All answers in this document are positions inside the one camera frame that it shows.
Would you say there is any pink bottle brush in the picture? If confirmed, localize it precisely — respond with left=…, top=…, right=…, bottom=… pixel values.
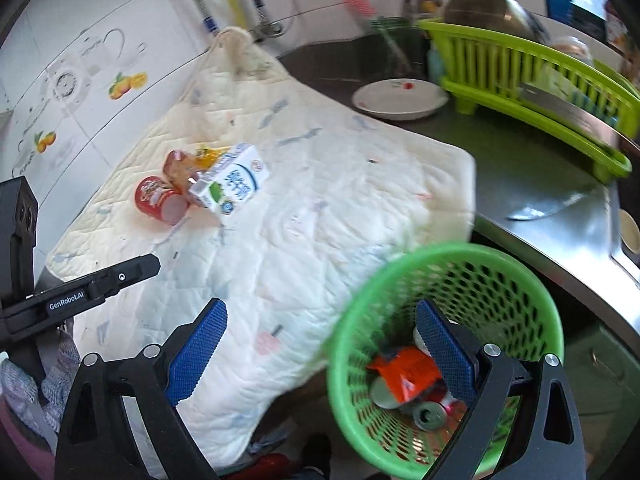
left=343, top=0, right=411, bottom=76

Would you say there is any red soda can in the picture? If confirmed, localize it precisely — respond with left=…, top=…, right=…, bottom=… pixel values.
left=411, top=393, right=458, bottom=431

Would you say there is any green plastic basket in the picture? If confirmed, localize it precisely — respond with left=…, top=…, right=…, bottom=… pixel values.
left=328, top=243, right=564, bottom=479

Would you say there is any white ceramic plate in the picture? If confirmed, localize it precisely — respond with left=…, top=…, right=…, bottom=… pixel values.
left=352, top=78, right=449, bottom=122

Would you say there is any green dish rack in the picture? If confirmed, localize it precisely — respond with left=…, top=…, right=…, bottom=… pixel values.
left=419, top=18, right=639, bottom=183

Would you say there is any cream quilted mat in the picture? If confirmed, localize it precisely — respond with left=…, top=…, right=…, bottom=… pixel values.
left=46, top=27, right=476, bottom=469

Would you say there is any grey gloved left hand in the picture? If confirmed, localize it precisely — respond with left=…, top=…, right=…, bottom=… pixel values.
left=1, top=330, right=80, bottom=455

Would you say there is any orange snack wrapper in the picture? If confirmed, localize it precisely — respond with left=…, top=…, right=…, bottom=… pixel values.
left=367, top=346, right=442, bottom=405

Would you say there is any red cartoon plastic cup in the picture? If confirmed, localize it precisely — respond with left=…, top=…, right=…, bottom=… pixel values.
left=134, top=176, right=189, bottom=226

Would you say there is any yellow crinkled wrapper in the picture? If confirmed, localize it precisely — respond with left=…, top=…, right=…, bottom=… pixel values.
left=194, top=146, right=230, bottom=170

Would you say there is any white milk carton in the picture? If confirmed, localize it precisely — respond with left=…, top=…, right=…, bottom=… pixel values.
left=189, top=143, right=270, bottom=216

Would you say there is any steel bowl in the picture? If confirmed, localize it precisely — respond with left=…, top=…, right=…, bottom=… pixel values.
left=442, top=0, right=550, bottom=44

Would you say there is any amber tea bottle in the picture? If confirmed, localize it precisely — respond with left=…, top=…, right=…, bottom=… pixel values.
left=163, top=150, right=212, bottom=195

